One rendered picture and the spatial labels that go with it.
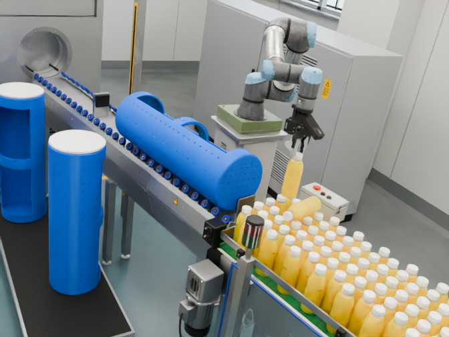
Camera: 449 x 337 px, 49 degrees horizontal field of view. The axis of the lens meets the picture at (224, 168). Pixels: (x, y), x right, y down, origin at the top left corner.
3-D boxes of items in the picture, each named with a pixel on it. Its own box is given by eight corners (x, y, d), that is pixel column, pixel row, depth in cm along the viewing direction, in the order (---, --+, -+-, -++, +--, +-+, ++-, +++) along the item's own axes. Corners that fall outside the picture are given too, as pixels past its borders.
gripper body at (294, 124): (294, 129, 204) (301, 101, 199) (311, 137, 199) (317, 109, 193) (282, 132, 199) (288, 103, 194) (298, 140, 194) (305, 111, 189)
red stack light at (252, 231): (253, 224, 170) (255, 214, 168) (266, 233, 166) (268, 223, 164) (239, 229, 166) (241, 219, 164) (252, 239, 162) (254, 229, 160)
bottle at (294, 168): (296, 199, 206) (306, 162, 198) (280, 196, 206) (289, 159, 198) (296, 192, 212) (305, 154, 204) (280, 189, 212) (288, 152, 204)
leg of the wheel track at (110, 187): (108, 259, 332) (113, 177, 305) (113, 264, 329) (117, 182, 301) (100, 262, 329) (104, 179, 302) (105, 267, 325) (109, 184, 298)
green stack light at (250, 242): (250, 236, 172) (253, 224, 170) (263, 245, 168) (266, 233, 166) (237, 241, 168) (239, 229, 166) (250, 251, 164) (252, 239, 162)
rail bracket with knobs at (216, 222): (216, 235, 217) (220, 214, 212) (227, 243, 212) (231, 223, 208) (199, 241, 211) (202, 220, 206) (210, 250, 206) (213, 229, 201)
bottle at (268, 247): (251, 269, 199) (259, 232, 191) (265, 265, 202) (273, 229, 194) (261, 279, 194) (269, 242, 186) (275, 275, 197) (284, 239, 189)
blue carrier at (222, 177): (154, 137, 293) (162, 90, 282) (254, 206, 237) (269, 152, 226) (111, 140, 274) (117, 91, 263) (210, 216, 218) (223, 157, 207)
